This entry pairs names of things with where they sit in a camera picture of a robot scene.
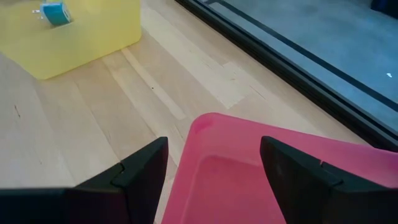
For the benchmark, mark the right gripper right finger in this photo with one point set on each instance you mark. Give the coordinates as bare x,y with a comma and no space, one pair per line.
295,186

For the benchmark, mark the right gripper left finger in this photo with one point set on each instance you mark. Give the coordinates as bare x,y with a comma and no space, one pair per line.
140,186

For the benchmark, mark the teal small charger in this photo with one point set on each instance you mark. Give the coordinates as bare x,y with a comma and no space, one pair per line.
56,14

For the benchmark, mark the pink translucent plastic bin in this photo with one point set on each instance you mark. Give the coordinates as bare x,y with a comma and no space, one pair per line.
224,186

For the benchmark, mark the yellow translucent plastic bin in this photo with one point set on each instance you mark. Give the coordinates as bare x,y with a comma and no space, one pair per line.
93,31

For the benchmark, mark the black metal table frame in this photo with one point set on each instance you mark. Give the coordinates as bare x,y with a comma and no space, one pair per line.
311,87

